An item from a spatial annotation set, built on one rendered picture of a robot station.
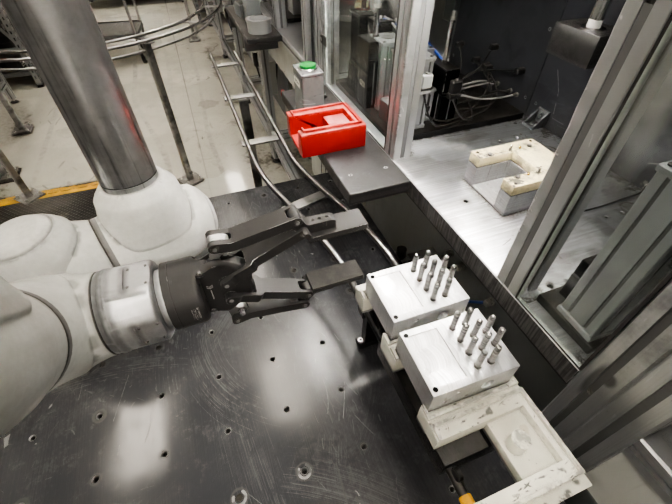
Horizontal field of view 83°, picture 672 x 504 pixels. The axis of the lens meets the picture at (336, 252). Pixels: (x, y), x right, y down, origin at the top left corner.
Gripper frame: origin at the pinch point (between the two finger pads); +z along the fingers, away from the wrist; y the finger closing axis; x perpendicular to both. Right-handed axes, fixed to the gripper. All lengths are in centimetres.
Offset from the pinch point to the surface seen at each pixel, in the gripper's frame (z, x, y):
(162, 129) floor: -41, 262, -105
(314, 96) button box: 16, 60, -7
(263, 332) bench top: -10.9, 16.5, -36.6
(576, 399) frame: 27.2, -21.2, -19.1
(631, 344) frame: 26.3, -21.1, -4.2
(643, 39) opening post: 26.3, -5.3, 22.1
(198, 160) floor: -20, 209, -105
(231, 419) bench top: -20.4, 0.8, -36.7
